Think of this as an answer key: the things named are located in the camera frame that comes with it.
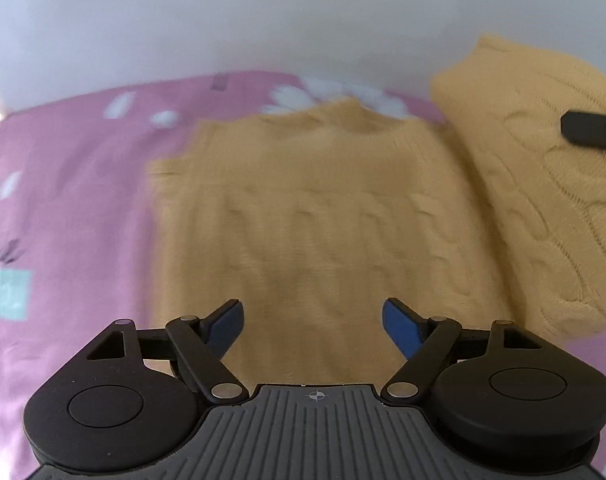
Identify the mustard cable-knit cardigan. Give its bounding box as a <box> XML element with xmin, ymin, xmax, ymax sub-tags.
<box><xmin>150</xmin><ymin>36</ymin><xmax>606</xmax><ymax>385</ymax></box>

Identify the pink floral bed sheet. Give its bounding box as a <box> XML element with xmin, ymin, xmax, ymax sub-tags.
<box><xmin>0</xmin><ymin>70</ymin><xmax>606</xmax><ymax>480</ymax></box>

